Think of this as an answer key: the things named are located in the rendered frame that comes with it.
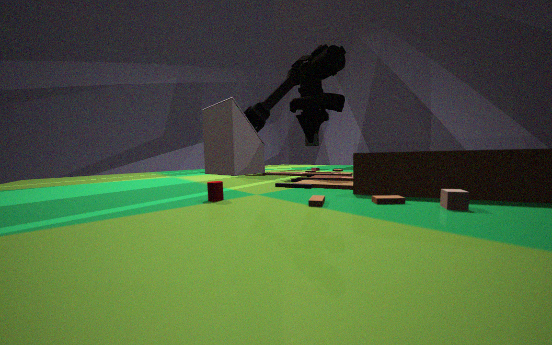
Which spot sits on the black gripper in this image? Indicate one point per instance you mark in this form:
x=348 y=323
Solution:
x=311 y=116

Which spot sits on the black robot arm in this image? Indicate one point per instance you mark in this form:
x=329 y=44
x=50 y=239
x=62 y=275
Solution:
x=323 y=62

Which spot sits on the dark red cylinder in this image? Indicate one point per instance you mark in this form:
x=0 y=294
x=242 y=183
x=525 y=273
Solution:
x=215 y=191

